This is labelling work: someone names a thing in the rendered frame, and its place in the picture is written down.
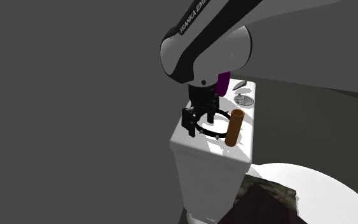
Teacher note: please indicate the purple cylinder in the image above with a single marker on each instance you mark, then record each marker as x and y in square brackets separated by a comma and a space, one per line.
[222, 84]

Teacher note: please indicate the grey pointed cone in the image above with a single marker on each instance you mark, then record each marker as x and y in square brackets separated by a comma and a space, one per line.
[240, 85]

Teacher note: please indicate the orange-brown tube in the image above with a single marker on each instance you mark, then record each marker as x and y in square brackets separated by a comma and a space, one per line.
[234, 128]

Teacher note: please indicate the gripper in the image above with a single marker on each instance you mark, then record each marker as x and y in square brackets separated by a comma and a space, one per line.
[203, 97]

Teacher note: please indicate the grey round disc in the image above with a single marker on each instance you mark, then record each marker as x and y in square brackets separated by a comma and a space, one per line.
[244, 100]

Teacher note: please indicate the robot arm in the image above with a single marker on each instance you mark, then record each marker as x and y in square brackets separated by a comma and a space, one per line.
[222, 46]

